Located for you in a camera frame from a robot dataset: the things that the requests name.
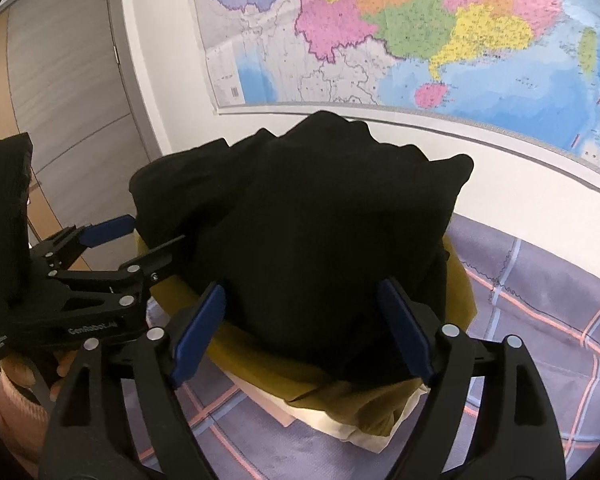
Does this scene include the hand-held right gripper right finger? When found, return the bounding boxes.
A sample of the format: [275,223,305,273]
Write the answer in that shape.
[377,276,567,480]

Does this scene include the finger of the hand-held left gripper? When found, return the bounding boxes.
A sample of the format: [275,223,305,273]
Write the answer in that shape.
[29,213,138,282]
[47,233,189,322]

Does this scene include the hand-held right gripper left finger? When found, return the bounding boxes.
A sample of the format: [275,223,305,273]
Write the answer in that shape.
[39,281,227,480]

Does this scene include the black garment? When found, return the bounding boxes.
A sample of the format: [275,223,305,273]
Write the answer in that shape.
[128,110,476,387]

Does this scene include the person's left hand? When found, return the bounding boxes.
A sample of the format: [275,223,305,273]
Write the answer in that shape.
[0,349,82,404]

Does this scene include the mustard yellow garment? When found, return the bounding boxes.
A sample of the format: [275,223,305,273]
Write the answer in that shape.
[137,230,477,437]

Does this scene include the cream garment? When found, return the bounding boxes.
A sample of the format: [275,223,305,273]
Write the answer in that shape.
[147,297,432,454]

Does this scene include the purple plaid bed sheet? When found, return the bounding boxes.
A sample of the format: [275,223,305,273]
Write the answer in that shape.
[120,212,600,480]

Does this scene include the grey wooden door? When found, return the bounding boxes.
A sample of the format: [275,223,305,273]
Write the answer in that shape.
[0,0,167,241]

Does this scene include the colourful wall map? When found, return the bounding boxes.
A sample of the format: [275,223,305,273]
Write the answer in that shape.
[187,0,600,179]

